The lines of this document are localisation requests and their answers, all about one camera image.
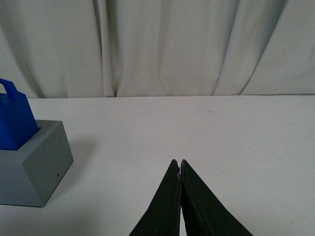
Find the white curtain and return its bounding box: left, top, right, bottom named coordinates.
left=0, top=0, right=315, bottom=98

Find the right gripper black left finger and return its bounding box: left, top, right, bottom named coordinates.
left=130, top=159, right=182, bottom=236

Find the gray cube base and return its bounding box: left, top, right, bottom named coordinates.
left=0, top=120, right=73, bottom=207

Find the blue block with handle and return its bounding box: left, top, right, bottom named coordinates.
left=0, top=79, right=39, bottom=150

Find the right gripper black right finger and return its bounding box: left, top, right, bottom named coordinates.
left=181, top=160, right=252, bottom=236

